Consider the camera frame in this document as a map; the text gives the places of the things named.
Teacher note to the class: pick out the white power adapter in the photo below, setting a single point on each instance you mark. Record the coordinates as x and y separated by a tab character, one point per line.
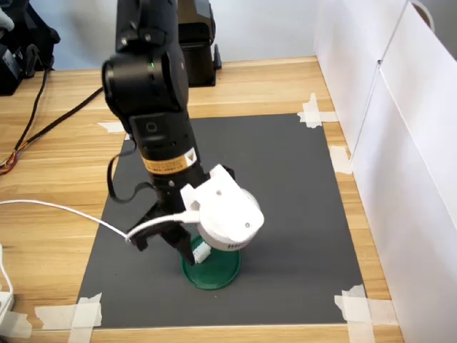
5	303

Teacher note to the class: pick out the white masking tape patch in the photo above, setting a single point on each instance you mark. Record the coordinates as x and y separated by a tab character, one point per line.
360	311
82	314
339	159
110	126
314	116

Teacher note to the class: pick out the black chair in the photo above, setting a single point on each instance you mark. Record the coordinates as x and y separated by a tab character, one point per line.
39	35

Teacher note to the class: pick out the white partition panel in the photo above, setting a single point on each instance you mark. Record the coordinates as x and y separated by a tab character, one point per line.
342	71
392	214

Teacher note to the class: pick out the small white plastic terminal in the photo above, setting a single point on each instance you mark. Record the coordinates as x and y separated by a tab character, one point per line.
200	253

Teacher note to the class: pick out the black box device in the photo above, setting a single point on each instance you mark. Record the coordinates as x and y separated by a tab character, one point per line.
9	71

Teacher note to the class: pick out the white camera box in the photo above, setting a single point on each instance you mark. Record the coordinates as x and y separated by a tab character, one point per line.
228	211

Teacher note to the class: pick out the round green lid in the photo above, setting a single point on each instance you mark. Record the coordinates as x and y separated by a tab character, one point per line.
214	275

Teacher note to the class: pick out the dark grey mat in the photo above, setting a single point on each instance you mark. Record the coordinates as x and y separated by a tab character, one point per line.
285	214

